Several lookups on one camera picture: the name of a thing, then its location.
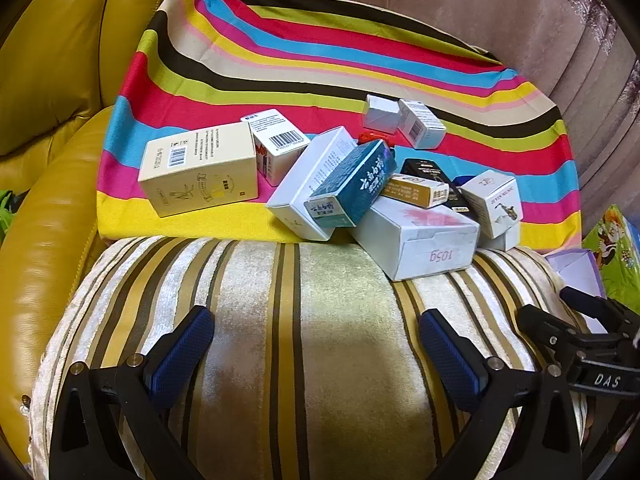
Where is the small white box grey label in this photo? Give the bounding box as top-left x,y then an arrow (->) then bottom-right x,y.
397,99 -> 447,150

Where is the black box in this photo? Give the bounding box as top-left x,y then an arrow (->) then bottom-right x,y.
400,158 -> 478,221

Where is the beige gold striped cushion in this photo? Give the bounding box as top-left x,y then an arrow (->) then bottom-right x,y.
30,235 -> 601,480

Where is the white box with saxophone print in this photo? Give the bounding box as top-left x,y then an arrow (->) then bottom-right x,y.
460,170 -> 523,240

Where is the green cloth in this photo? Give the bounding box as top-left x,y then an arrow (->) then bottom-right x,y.
0,189 -> 23,241

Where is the colourful striped cloth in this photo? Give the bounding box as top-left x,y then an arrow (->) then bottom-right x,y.
97,0 -> 583,256

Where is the yellow leather sofa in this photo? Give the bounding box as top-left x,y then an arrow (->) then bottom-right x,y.
0,0 -> 181,466

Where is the green cartoon printed mat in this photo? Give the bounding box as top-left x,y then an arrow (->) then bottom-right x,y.
582,204 -> 640,306

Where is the purple and white carton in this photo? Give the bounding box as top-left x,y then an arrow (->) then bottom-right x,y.
544,247 -> 608,333

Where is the small white cube box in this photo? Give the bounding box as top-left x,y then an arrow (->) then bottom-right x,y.
362,94 -> 407,133

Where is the white box with red print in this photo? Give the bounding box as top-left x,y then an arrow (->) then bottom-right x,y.
241,108 -> 311,187

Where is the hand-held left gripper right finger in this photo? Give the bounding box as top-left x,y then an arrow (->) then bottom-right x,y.
419,308 -> 583,480

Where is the long white box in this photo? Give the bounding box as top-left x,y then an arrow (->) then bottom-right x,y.
266,126 -> 358,241

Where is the plain white box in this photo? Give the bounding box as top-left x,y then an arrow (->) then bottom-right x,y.
477,222 -> 521,252

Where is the red and blue toy car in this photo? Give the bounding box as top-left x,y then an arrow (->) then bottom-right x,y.
356,130 -> 398,153

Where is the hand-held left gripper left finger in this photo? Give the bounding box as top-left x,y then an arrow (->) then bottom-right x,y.
48,305 -> 216,480

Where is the white box with pink blot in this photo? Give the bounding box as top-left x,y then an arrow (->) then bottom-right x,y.
348,195 -> 481,282

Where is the gold box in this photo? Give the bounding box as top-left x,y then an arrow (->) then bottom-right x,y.
381,172 -> 451,209

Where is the teal box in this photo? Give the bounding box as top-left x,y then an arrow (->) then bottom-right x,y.
304,139 -> 397,228

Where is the beige cardboard box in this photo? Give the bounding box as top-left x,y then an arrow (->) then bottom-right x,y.
137,122 -> 260,218

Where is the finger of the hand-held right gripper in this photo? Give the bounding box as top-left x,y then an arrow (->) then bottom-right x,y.
516,304 -> 586,361
559,285 -> 640,335

